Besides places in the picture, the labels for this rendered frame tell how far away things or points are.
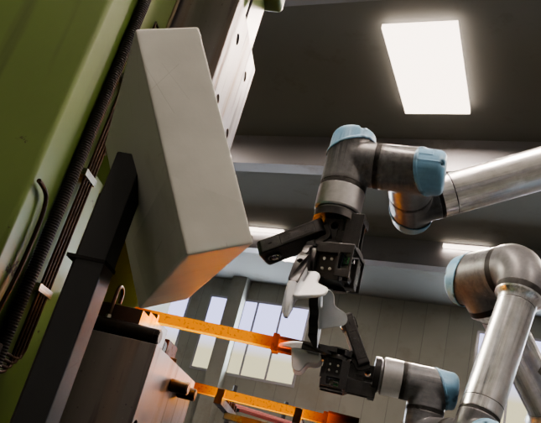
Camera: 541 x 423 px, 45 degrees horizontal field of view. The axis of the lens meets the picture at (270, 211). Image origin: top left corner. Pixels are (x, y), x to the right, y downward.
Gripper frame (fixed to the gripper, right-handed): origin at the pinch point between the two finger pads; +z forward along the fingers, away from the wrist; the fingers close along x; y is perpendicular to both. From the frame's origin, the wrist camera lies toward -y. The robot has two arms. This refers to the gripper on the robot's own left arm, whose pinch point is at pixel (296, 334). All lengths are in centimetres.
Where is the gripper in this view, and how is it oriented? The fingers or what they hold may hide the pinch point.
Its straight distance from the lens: 98.7
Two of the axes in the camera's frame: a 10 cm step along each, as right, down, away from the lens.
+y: 9.1, 0.7, -4.0
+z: -2.4, 8.9, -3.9
